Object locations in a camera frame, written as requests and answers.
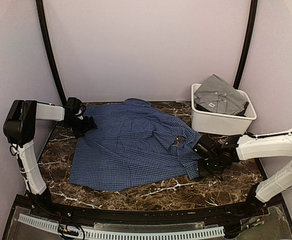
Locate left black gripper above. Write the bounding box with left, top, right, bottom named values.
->
left=64, top=115, right=97, bottom=138

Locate blue checked long sleeve shirt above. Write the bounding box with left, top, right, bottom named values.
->
left=69, top=98, right=201, bottom=192

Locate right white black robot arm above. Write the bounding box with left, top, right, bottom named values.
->
left=193, top=128, right=292, bottom=217

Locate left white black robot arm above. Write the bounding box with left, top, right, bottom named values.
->
left=3, top=97, right=98, bottom=196

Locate white plastic bin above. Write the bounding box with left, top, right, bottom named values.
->
left=191, top=83, right=257, bottom=136

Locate clear acrylic plate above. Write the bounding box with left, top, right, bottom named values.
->
left=93, top=222, right=205, bottom=233

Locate grey folded shirt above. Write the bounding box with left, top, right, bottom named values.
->
left=193, top=74, right=249, bottom=117

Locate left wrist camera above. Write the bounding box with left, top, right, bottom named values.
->
left=75, top=103, right=86, bottom=120

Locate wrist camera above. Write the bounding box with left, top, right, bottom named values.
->
left=192, top=140, right=211, bottom=159
left=75, top=103, right=86, bottom=120

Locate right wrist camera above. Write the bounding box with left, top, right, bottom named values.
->
left=192, top=140, right=211, bottom=159

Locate black curved front rail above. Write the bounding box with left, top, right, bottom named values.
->
left=30, top=194, right=269, bottom=230

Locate white slotted cable duct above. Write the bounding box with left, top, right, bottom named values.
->
left=18, top=213, right=225, bottom=240

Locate left black frame post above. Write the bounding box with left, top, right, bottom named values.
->
left=35, top=0, right=67, bottom=105

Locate black frame post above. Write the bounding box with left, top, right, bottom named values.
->
left=233, top=0, right=258, bottom=90
left=35, top=0, right=67, bottom=105

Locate right black frame post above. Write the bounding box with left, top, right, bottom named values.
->
left=233, top=0, right=258, bottom=90

